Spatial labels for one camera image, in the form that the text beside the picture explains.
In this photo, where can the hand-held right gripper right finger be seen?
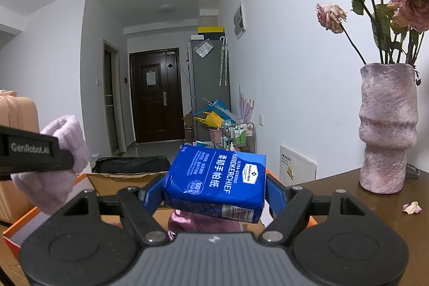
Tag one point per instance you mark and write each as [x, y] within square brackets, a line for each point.
[276, 195]

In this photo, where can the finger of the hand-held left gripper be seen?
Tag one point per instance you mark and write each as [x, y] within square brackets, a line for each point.
[67, 160]

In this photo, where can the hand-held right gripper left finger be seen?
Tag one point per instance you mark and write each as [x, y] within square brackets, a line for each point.
[153, 194]

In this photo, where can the lilac fluffy towel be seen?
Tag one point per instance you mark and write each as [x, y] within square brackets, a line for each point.
[67, 135]

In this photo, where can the orange cardboard box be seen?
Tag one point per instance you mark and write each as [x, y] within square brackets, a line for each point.
[110, 183]

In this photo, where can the blue handkerchief pack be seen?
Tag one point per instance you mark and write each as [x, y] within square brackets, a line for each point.
[214, 178]

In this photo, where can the black bag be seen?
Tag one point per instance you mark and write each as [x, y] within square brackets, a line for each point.
[130, 163]

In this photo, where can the white board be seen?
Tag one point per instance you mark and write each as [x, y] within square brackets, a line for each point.
[300, 162]

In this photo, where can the pink ribbed suitcase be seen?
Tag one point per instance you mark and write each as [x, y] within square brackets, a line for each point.
[16, 111]

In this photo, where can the shiny pink pouch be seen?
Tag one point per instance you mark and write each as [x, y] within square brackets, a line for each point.
[201, 222]

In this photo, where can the metal rolling cart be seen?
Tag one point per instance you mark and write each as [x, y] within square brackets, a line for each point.
[239, 137]

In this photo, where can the brown cardboard carton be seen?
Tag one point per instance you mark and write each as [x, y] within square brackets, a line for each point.
[188, 127]

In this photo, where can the dark brown entrance door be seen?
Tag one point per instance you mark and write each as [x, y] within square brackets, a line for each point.
[157, 111]

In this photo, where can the pink bin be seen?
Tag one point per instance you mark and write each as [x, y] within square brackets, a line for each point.
[216, 135]

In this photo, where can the yellow bag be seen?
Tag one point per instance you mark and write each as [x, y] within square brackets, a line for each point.
[212, 120]

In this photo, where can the blue bag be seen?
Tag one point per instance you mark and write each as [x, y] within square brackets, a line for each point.
[221, 106]

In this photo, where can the paper sheet on door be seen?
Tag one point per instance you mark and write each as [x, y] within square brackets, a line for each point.
[150, 78]

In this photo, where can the grey refrigerator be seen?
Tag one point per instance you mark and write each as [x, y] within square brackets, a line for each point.
[207, 85]

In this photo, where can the mottled pink vase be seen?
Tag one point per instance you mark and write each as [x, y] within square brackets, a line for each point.
[388, 125]

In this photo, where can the fallen pink petal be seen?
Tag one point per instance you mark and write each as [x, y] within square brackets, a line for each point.
[412, 208]

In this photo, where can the white folded umbrella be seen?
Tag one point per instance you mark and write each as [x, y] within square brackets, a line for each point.
[224, 61]

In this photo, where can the clear plastic bag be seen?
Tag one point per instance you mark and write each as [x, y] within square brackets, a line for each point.
[203, 48]

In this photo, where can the yellow and black box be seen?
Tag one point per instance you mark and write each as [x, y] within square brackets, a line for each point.
[210, 29]

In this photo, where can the bunch of dried pink roses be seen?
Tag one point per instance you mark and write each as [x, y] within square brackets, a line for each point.
[409, 1]

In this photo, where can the brown interior door frame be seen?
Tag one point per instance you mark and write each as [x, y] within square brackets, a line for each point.
[105, 98]

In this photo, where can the white wall outlet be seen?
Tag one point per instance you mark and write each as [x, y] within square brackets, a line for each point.
[261, 120]

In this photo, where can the purple feather wall decoration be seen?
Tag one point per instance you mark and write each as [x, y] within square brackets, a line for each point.
[246, 105]

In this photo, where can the white wall electrical panel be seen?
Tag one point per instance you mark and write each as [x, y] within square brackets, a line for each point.
[239, 21]

